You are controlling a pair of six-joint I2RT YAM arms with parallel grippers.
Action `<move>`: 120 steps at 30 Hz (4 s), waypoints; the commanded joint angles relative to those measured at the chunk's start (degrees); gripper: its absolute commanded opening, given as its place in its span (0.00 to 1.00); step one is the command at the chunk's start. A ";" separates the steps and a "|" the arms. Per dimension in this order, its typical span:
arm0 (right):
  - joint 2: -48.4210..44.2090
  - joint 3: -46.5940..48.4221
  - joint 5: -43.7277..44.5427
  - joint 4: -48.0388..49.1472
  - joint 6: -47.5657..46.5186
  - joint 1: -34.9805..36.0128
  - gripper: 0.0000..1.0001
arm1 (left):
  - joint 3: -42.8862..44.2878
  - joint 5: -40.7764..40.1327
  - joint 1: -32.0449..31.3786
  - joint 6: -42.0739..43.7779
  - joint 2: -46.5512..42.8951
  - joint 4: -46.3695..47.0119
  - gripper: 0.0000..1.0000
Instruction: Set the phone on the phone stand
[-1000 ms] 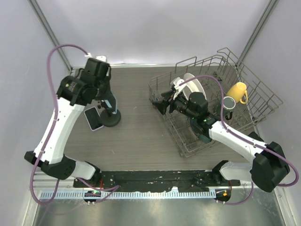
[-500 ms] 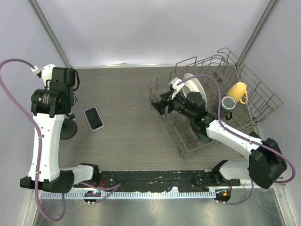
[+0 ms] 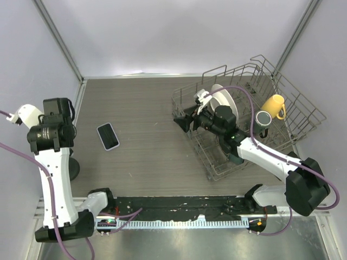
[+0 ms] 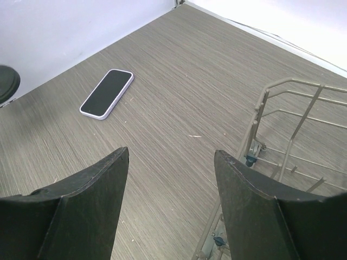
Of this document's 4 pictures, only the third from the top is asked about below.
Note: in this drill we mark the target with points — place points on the white slotted cable duct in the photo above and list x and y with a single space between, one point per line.
201 223

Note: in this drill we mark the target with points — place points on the lilac case phone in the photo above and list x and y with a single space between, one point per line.
108 136

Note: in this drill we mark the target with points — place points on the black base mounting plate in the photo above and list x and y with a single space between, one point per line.
181 209

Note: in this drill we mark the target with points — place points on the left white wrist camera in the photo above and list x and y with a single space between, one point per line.
26 115

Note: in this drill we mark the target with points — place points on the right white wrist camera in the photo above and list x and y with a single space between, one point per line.
202 99

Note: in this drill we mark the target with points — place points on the grey wire dish rack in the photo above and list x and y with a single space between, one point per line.
261 80

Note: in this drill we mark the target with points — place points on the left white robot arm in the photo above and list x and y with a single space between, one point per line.
51 139

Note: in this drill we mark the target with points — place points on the dark green mug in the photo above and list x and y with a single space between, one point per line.
261 123

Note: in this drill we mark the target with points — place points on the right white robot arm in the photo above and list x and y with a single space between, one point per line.
303 188

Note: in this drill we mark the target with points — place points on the yellow mug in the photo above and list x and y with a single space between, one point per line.
275 106

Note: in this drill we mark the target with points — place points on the dark teal plate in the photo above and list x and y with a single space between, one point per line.
228 145

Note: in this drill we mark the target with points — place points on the white plate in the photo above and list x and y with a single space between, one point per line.
222 98

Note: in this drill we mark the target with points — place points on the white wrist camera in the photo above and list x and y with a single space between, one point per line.
26 115
202 99

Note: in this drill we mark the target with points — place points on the black phone stand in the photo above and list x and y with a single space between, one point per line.
74 166

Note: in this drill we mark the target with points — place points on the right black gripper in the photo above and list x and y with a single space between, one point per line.
185 122

